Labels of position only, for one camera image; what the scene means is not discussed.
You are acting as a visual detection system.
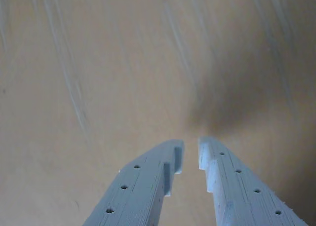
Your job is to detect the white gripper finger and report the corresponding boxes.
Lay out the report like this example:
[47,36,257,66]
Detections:
[82,139,185,226]
[198,136,309,226]

